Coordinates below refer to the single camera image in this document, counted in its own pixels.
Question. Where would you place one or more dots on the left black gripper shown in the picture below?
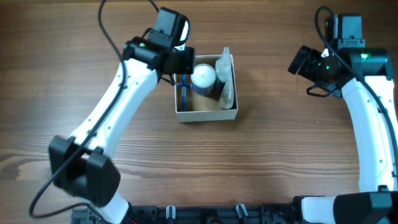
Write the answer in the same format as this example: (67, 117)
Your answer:
(181, 60)

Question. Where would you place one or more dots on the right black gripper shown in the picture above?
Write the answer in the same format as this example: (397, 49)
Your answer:
(296, 61)

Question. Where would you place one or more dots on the blue white toothbrush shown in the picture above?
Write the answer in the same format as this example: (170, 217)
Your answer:
(184, 86)

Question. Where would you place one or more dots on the white lidded blue jar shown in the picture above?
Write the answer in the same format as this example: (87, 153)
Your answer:
(203, 79)

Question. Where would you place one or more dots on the clear capped dark bottle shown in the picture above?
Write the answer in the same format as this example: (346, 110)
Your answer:
(223, 69)

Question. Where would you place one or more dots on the white floral squeeze tube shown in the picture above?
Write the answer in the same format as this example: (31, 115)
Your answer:
(226, 99)

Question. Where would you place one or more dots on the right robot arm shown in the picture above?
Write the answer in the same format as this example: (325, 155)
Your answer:
(363, 77)

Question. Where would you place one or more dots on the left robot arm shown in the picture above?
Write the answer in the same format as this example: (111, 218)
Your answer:
(81, 164)

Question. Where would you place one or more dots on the open beige cardboard box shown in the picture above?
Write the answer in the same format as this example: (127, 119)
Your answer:
(204, 108)

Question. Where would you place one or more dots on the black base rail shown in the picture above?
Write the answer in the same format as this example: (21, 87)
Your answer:
(238, 214)

